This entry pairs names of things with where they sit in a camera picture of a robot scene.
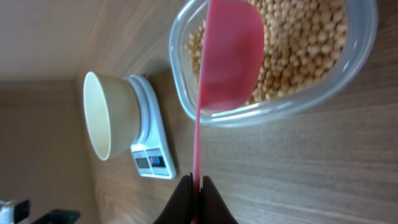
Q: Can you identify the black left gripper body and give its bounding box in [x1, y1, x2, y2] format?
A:
[32, 209, 80, 224]

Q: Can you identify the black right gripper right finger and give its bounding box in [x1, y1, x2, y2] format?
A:
[199, 175, 238, 224]

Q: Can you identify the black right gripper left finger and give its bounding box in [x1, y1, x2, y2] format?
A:
[154, 174, 193, 224]

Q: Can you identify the pink measuring scoop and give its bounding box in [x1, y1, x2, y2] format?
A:
[192, 0, 266, 224]

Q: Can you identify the white digital kitchen scale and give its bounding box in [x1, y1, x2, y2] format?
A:
[125, 75, 177, 179]

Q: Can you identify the white bowl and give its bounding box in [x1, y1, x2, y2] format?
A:
[83, 72, 141, 161]

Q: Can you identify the clear plastic container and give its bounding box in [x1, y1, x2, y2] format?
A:
[169, 0, 378, 128]

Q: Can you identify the soybeans pile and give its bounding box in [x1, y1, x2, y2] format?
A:
[185, 0, 348, 105]

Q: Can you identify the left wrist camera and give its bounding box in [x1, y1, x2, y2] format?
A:
[1, 200, 30, 224]

